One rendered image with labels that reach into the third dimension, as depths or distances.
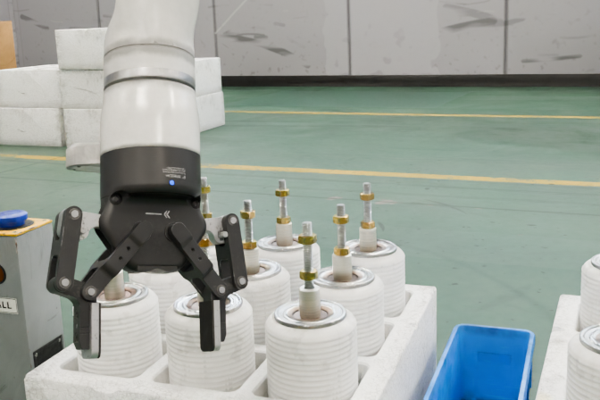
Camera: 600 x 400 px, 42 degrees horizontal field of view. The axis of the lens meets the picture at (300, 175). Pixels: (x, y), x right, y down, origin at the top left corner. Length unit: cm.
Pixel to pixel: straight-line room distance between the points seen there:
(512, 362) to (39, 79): 306
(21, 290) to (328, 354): 41
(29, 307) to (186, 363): 26
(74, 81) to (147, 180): 316
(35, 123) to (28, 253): 290
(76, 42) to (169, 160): 312
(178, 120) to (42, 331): 53
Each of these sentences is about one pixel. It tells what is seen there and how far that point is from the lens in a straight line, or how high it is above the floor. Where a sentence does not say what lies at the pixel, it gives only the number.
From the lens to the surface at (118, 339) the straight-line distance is 89.
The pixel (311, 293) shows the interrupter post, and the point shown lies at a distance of 80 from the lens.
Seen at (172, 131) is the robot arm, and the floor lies 48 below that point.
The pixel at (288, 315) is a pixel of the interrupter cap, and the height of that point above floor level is 25.
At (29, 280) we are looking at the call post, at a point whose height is 25.
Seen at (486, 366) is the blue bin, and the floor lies 6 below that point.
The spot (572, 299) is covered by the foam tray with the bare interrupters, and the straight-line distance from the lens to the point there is 109.
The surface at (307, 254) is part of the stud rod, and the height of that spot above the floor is 32.
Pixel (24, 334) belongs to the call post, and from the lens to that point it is 103.
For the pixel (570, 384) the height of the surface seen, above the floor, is 21.
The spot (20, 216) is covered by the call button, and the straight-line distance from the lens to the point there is 102.
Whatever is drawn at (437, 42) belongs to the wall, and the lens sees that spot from 596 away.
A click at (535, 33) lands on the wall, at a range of 582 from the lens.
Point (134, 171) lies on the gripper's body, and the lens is 56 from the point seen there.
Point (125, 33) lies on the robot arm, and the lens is 60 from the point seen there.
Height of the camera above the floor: 56
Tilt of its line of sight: 12 degrees down
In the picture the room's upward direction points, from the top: 2 degrees counter-clockwise
